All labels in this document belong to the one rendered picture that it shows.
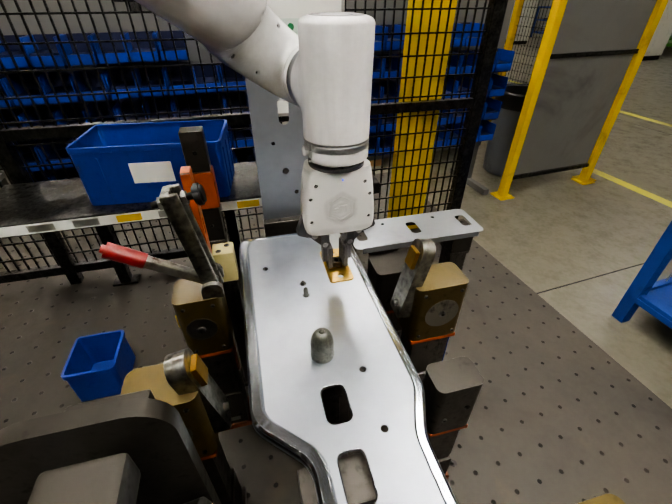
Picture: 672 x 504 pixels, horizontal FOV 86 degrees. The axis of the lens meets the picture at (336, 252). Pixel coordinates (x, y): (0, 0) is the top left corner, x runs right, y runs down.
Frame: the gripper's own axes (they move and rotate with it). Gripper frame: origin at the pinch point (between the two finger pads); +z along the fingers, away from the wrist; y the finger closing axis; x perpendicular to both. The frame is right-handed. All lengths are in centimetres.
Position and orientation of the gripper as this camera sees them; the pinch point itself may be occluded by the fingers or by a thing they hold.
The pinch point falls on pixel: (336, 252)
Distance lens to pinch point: 57.3
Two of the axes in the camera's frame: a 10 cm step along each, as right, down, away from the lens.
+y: 9.7, -1.5, 2.0
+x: -2.5, -5.7, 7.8
